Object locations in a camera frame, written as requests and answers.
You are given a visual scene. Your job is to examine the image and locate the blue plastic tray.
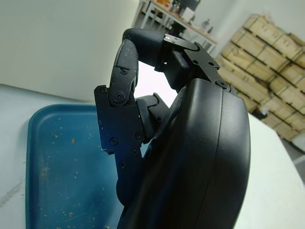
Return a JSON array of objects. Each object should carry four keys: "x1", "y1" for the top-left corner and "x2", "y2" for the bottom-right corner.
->
[{"x1": 27, "y1": 104, "x2": 148, "y2": 229}]

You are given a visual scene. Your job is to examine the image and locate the wooden top workbench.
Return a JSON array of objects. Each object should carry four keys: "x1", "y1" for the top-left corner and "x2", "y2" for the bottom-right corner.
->
[{"x1": 140, "y1": 0, "x2": 218, "y2": 55}]

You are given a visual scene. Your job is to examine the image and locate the stacked wooden crates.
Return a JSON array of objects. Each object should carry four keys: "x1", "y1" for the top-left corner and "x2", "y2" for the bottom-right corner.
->
[{"x1": 215, "y1": 13, "x2": 305, "y2": 144}]

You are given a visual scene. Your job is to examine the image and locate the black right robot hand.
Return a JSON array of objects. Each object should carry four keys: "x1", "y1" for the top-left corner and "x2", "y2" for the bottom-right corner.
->
[{"x1": 94, "y1": 28, "x2": 251, "y2": 229}]

